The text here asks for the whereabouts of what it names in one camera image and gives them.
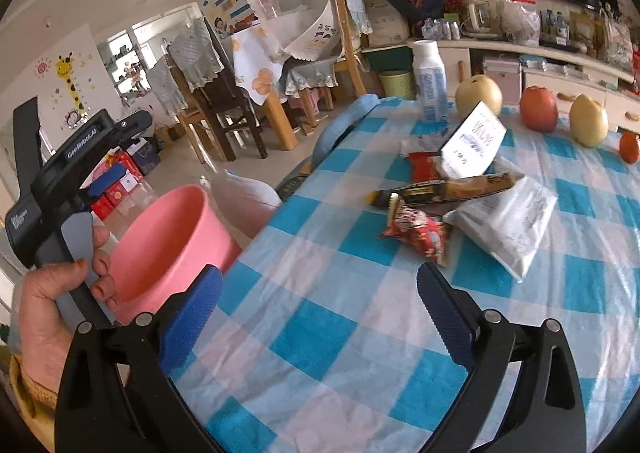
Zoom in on glass coffee pot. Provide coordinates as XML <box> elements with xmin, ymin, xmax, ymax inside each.
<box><xmin>462</xmin><ymin>0</ymin><xmax>501</xmax><ymax>37</ymax></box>

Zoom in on red gift boxes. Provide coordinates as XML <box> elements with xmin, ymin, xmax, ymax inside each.
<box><xmin>90</xmin><ymin>150</ymin><xmax>147</xmax><ymax>221</ymax></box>

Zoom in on white mesh food cover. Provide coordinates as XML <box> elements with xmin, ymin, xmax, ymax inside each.
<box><xmin>244</xmin><ymin>0</ymin><xmax>342</xmax><ymax>61</ymax></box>

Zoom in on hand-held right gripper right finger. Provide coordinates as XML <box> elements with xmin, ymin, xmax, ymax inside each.
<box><xmin>416</xmin><ymin>261</ymin><xmax>587</xmax><ymax>453</ymax></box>

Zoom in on white sideboard cabinet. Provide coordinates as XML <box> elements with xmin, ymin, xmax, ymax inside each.
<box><xmin>362</xmin><ymin>38</ymin><xmax>640</xmax><ymax>134</ymax></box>

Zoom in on orange tangerine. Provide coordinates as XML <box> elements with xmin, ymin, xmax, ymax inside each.
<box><xmin>619</xmin><ymin>131</ymin><xmax>640</xmax><ymax>164</ymax></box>

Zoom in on white printed plastic bag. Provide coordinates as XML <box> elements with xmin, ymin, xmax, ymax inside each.
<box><xmin>444</xmin><ymin>177</ymin><xmax>558</xmax><ymax>282</ymax></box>

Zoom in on pale cushion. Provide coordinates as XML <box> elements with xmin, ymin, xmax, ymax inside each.
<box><xmin>210</xmin><ymin>169</ymin><xmax>283</xmax><ymax>250</ymax></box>

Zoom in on person's left forearm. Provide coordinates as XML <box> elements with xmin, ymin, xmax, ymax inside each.
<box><xmin>7</xmin><ymin>353</ymin><xmax>57</xmax><ymax>451</ymax></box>

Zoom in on wooden chair with lace cover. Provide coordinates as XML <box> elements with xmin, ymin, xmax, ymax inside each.
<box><xmin>332</xmin><ymin>0</ymin><xmax>375</xmax><ymax>99</ymax></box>

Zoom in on green bin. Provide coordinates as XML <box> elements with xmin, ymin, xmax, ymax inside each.
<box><xmin>377</xmin><ymin>70</ymin><xmax>418</xmax><ymax>101</ymax></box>

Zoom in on person's left hand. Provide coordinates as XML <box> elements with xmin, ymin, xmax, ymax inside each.
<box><xmin>10</xmin><ymin>226</ymin><xmax>119</xmax><ymax>394</ymax></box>

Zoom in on blue chair backrest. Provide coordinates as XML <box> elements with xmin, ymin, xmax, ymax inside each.
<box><xmin>311</xmin><ymin>94</ymin><xmax>382</xmax><ymax>169</ymax></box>

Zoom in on round yellow pear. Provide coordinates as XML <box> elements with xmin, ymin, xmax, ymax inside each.
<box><xmin>455</xmin><ymin>74</ymin><xmax>503</xmax><ymax>118</ymax></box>

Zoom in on small red wrapper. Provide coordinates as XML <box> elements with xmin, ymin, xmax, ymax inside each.
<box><xmin>407</xmin><ymin>152</ymin><xmax>448</xmax><ymax>182</ymax></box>

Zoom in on giraffe wall sticker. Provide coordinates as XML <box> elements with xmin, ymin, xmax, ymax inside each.
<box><xmin>54</xmin><ymin>53</ymin><xmax>92</xmax><ymax>115</ymax></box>

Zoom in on tall white milk bottle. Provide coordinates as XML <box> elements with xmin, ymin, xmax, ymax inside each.
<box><xmin>411</xmin><ymin>40</ymin><xmax>451</xmax><ymax>123</ymax></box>

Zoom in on red candy wrapper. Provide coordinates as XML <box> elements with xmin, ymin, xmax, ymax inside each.
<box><xmin>379</xmin><ymin>196</ymin><xmax>453</xmax><ymax>266</ymax></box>

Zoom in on black coffee stick packet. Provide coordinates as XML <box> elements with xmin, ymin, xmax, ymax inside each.
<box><xmin>370</xmin><ymin>172</ymin><xmax>526</xmax><ymax>209</ymax></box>

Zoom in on pink plastic basin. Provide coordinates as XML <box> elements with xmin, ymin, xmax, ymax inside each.
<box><xmin>107</xmin><ymin>184</ymin><xmax>243</xmax><ymax>326</ymax></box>

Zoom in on clear plastic bag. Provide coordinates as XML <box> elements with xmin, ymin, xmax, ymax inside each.
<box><xmin>500</xmin><ymin>0</ymin><xmax>543</xmax><ymax>46</ymax></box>

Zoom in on dark wooden chair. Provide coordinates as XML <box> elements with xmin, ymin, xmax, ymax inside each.
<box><xmin>167</xmin><ymin>18</ymin><xmax>267</xmax><ymax>164</ymax></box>

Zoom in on red apple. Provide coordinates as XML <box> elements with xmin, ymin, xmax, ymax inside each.
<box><xmin>519</xmin><ymin>86</ymin><xmax>558</xmax><ymax>133</ymax></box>

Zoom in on floral cloth dining table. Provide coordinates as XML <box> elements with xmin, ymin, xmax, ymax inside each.
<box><xmin>231</xmin><ymin>26</ymin><xmax>342</xmax><ymax>150</ymax></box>

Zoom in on large yellow pear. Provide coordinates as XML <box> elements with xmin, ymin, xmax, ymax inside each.
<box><xmin>570</xmin><ymin>93</ymin><xmax>610</xmax><ymax>148</ymax></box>

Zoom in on plastic bag with handles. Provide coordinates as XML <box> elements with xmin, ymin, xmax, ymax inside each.
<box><xmin>597</xmin><ymin>6</ymin><xmax>637</xmax><ymax>71</ymax></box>

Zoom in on blue white checkered tablecloth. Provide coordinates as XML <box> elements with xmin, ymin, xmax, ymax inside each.
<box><xmin>170</xmin><ymin>96</ymin><xmax>640</xmax><ymax>453</ymax></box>

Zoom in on white printed sack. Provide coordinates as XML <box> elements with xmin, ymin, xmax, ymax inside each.
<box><xmin>365</xmin><ymin>0</ymin><xmax>411</xmax><ymax>46</ymax></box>

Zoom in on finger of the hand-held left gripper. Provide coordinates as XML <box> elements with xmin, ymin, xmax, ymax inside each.
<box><xmin>114</xmin><ymin>110</ymin><xmax>153</xmax><ymax>141</ymax></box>
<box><xmin>75</xmin><ymin>163</ymin><xmax>127</xmax><ymax>206</ymax></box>

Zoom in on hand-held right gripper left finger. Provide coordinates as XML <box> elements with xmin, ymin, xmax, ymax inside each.
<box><xmin>54</xmin><ymin>264</ymin><xmax>225</xmax><ymax>453</ymax></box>

